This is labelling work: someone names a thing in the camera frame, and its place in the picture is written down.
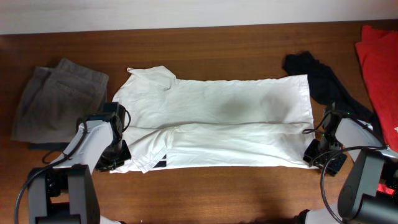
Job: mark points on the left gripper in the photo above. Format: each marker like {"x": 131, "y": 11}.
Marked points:
{"x": 125, "y": 155}

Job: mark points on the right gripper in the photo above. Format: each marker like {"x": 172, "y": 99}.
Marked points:
{"x": 309, "y": 154}

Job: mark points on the white polo shirt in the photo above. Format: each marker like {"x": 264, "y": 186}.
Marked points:
{"x": 177, "y": 123}

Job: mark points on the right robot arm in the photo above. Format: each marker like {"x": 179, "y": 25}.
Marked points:
{"x": 369, "y": 193}

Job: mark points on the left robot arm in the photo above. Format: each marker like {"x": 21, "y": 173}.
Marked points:
{"x": 63, "y": 191}

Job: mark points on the black garment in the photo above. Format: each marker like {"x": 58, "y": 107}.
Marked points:
{"x": 325, "y": 87}

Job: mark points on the folded grey trousers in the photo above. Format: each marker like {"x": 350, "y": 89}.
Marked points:
{"x": 54, "y": 99}

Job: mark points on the red garment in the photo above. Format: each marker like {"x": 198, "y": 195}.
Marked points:
{"x": 377, "y": 52}

